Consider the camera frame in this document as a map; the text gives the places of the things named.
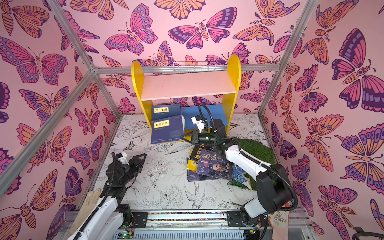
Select green artificial grass mat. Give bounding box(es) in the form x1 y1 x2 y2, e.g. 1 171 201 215
230 138 276 191

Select orange white work glove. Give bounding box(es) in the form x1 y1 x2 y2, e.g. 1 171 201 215
269 211 290 240

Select blue book yellow label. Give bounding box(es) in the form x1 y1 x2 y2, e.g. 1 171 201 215
151 104 181 121

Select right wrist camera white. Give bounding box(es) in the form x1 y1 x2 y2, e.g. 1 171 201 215
191 115 208 133

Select black book yellow title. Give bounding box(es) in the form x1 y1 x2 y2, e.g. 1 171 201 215
189 144 206 162

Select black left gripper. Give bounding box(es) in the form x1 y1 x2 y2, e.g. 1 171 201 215
118 152 146 187

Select black corrugated cable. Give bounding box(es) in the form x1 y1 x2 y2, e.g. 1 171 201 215
71 151 118 240
197 103 298 211

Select purple portrait cover book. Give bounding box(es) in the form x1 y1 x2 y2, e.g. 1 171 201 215
196 149 234 181

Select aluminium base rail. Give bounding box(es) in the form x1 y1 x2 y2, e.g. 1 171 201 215
64 209 310 240

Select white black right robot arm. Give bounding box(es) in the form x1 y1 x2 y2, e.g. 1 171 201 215
181 119 299 226

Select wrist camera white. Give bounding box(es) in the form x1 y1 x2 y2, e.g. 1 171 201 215
116 152 129 165
191 115 208 133

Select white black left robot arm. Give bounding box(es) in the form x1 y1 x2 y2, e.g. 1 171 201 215
68 153 147 240

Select black corrugated left cable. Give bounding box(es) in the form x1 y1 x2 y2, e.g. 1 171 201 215
71 151 118 240

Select yellow bookshelf pink blue shelves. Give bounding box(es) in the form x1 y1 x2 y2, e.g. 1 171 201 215
131 55 242 134

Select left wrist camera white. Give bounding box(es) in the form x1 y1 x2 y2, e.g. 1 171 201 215
116 152 129 165

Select black corrugated right cable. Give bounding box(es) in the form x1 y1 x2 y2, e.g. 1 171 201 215
197 103 298 211

